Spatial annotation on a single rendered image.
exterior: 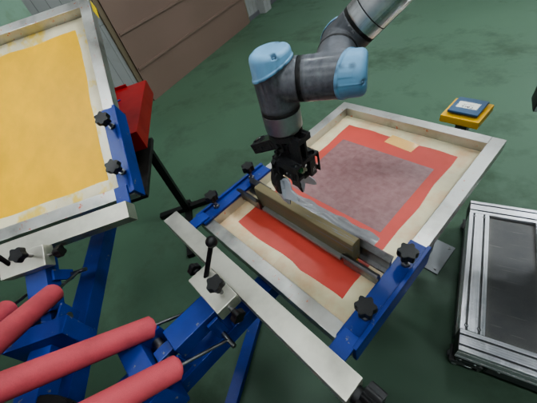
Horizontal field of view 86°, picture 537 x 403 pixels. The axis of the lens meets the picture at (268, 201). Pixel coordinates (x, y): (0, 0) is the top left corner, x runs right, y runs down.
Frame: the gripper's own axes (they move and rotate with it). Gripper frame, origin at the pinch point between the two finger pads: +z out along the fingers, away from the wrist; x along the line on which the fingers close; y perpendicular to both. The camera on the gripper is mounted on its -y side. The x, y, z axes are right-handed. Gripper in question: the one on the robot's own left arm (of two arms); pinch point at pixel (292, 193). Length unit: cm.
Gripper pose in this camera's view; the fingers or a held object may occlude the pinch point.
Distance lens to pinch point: 73.9
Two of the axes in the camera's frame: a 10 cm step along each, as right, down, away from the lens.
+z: 2.2, 6.7, 7.1
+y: 6.8, 4.2, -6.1
